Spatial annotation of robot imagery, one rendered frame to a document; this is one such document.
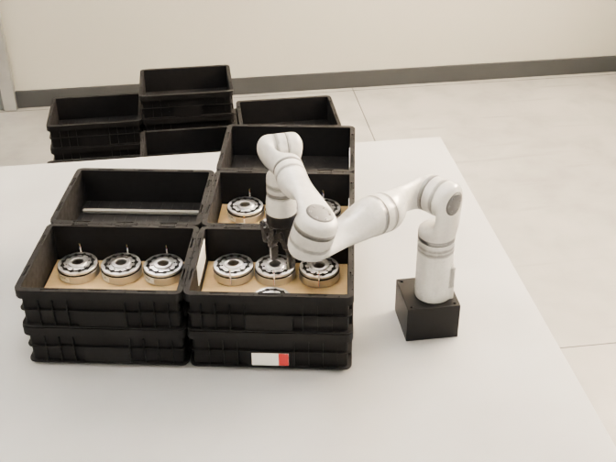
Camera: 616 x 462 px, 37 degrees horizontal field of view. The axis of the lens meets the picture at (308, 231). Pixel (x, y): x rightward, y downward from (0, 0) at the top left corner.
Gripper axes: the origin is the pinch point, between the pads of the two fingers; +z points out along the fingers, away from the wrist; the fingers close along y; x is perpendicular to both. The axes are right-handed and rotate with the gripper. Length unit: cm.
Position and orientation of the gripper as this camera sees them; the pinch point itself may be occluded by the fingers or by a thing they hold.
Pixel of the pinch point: (281, 258)
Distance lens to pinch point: 232.2
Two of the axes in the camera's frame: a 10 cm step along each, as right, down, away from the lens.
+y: 7.0, 3.8, -6.0
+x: 7.1, -3.8, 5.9
